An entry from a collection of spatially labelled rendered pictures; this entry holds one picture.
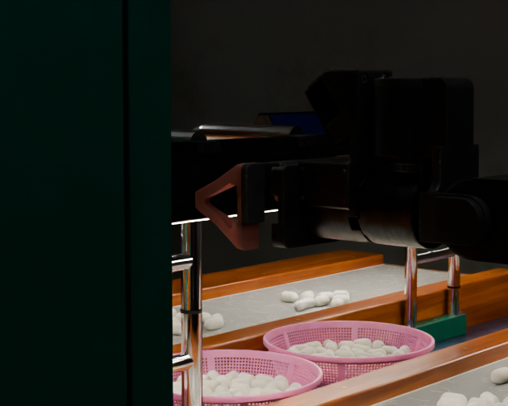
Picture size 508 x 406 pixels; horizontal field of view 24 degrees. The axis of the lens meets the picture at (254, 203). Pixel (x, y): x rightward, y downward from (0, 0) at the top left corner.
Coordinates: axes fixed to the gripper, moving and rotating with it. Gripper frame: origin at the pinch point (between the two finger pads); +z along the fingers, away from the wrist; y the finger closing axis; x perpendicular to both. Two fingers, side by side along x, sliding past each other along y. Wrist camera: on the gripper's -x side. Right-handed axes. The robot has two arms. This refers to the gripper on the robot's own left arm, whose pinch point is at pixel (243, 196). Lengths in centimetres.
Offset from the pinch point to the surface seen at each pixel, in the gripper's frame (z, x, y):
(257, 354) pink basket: 48, 30, -52
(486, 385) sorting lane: 19, 33, -69
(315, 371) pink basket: 35, 30, -51
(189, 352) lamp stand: 29.6, 21.7, -21.1
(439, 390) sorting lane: 22, 33, -62
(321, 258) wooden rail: 102, 30, -131
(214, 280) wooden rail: 98, 30, -93
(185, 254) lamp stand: 29.7, 10.0, -20.8
